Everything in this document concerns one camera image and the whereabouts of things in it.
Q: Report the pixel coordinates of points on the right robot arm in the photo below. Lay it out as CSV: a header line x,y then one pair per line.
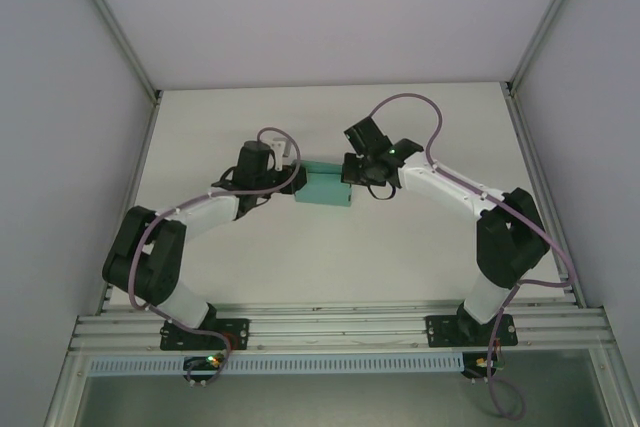
x,y
505,247

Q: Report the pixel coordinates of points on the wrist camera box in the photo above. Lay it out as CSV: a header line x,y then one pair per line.
x,y
254,162
367,136

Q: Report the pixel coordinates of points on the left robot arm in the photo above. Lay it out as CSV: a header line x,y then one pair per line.
x,y
150,262

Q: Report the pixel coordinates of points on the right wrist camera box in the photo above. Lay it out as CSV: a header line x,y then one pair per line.
x,y
367,136

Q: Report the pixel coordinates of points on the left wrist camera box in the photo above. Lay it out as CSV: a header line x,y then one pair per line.
x,y
254,162

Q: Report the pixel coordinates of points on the aluminium mounting rail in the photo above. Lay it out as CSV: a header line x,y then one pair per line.
x,y
325,327

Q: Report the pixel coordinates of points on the aluminium frame post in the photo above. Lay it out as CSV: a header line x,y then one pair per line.
x,y
120,32
545,22

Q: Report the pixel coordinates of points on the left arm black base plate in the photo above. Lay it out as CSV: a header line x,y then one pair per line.
x,y
240,342

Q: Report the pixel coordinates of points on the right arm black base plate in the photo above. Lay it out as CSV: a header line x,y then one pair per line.
x,y
440,332

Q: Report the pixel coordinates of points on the small circuit board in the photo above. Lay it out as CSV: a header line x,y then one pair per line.
x,y
207,361
482,363

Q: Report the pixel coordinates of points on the teal cloth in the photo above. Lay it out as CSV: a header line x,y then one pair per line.
x,y
325,189

